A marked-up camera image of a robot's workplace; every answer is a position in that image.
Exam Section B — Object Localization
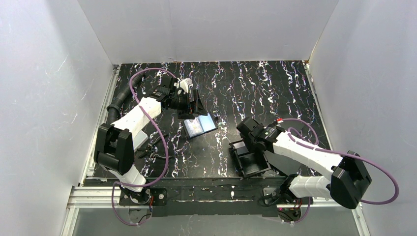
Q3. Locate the black plastic tray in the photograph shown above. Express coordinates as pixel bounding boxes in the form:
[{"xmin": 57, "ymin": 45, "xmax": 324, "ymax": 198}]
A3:
[{"xmin": 229, "ymin": 140, "xmax": 271, "ymax": 178}]

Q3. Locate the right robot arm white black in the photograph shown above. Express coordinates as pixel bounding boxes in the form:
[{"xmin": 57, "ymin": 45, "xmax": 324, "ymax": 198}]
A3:
[{"xmin": 237, "ymin": 117, "xmax": 372, "ymax": 209}]

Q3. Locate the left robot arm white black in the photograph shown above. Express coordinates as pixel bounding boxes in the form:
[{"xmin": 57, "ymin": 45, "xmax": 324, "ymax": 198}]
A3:
[{"xmin": 94, "ymin": 78, "xmax": 208, "ymax": 193}]

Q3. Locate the grey flat card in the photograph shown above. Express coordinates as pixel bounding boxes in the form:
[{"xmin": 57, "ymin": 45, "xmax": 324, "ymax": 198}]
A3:
[{"xmin": 132, "ymin": 131, "xmax": 149, "ymax": 152}]

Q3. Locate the black tray lid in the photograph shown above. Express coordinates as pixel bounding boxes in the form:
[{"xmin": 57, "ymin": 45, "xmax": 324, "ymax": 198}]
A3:
[{"xmin": 265, "ymin": 151, "xmax": 301, "ymax": 176}]

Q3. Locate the black pliers tool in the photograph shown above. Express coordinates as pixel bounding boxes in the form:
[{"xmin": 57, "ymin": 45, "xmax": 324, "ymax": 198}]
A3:
[{"xmin": 135, "ymin": 137, "xmax": 166, "ymax": 159}]

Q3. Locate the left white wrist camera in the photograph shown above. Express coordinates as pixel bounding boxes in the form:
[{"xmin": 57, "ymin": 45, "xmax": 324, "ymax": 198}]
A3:
[{"xmin": 174, "ymin": 78, "xmax": 193, "ymax": 95}]

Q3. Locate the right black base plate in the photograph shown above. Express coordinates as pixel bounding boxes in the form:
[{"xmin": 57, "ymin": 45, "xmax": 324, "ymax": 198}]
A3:
[{"xmin": 259, "ymin": 187, "xmax": 313, "ymax": 208}]

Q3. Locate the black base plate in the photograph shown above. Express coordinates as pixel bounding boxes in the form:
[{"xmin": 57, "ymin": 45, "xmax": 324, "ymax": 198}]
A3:
[
  {"xmin": 259, "ymin": 187, "xmax": 313, "ymax": 208},
  {"xmin": 119, "ymin": 187, "xmax": 168, "ymax": 207}
]

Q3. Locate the black corrugated hose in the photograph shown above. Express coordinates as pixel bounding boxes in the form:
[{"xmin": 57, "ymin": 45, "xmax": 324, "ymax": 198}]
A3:
[{"xmin": 106, "ymin": 68, "xmax": 146, "ymax": 126}]

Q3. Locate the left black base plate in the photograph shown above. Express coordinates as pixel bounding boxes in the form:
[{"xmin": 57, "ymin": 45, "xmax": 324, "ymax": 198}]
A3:
[{"xmin": 119, "ymin": 187, "xmax": 168, "ymax": 207}]

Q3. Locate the aluminium frame rail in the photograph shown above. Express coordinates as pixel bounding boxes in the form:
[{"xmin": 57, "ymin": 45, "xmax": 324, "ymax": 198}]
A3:
[{"xmin": 61, "ymin": 185, "xmax": 370, "ymax": 236}]

